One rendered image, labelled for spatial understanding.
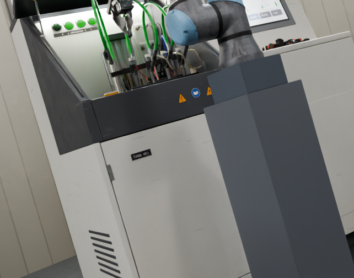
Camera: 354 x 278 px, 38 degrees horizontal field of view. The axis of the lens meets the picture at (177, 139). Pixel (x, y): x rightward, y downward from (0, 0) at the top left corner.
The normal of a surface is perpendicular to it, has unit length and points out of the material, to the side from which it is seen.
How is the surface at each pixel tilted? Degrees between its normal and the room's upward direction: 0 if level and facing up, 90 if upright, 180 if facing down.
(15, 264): 90
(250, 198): 90
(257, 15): 76
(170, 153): 90
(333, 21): 90
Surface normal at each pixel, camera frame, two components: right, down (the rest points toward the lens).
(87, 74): 0.42, -0.11
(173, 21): -0.83, 0.39
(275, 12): 0.34, -0.33
